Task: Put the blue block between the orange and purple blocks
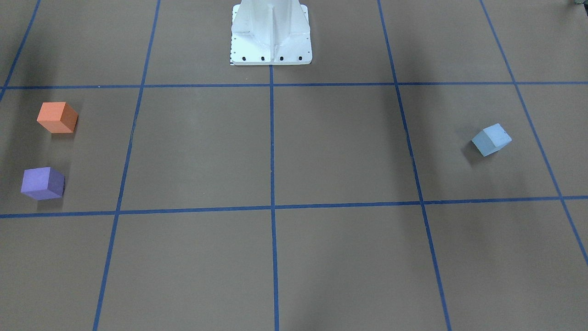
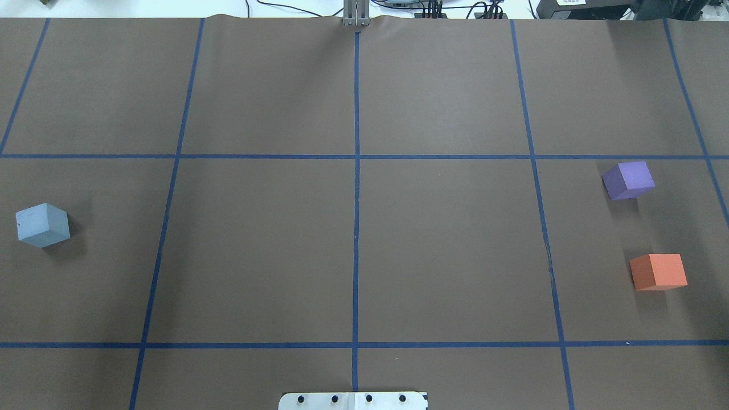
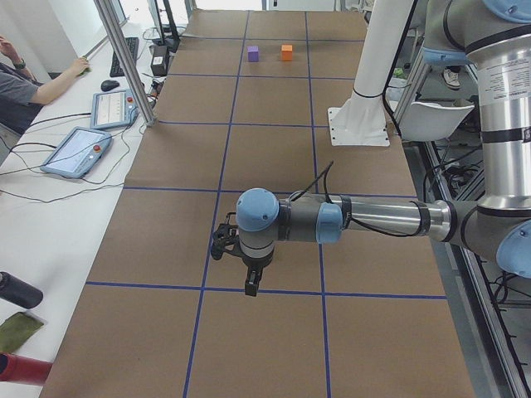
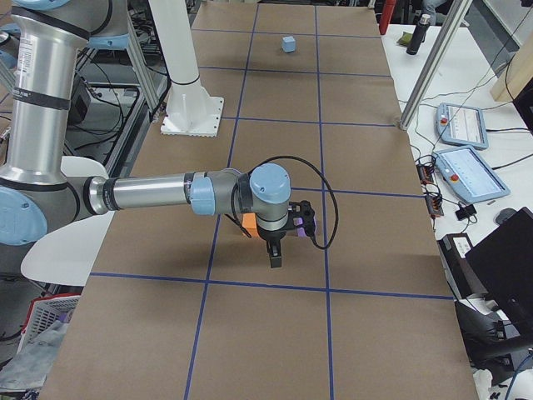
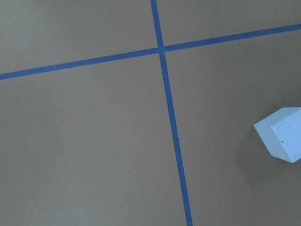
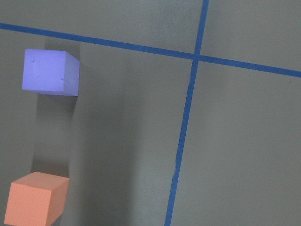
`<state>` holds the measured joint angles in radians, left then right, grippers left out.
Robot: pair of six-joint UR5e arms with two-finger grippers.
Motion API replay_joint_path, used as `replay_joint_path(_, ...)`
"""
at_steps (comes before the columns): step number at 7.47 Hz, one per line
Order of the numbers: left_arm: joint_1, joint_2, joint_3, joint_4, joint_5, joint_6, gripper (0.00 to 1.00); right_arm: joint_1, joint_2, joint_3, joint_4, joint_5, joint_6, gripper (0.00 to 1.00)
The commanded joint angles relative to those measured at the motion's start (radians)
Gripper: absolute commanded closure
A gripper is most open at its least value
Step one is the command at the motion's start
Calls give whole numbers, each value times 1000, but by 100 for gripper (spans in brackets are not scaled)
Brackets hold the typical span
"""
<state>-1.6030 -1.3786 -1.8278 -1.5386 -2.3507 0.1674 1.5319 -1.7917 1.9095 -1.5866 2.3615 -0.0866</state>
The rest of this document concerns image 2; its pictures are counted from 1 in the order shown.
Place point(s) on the light blue foam block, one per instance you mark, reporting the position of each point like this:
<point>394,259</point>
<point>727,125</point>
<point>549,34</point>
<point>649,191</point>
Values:
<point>42,225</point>

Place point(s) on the purple foam block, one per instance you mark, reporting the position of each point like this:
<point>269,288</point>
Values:
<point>628,180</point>

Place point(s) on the orange foam block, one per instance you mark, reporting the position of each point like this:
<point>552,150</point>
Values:
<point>658,272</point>

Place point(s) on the aluminium frame post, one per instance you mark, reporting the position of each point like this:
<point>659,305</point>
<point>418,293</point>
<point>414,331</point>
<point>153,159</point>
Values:
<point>356,13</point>

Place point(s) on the white camera mast base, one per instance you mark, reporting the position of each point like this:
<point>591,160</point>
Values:
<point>354,400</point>

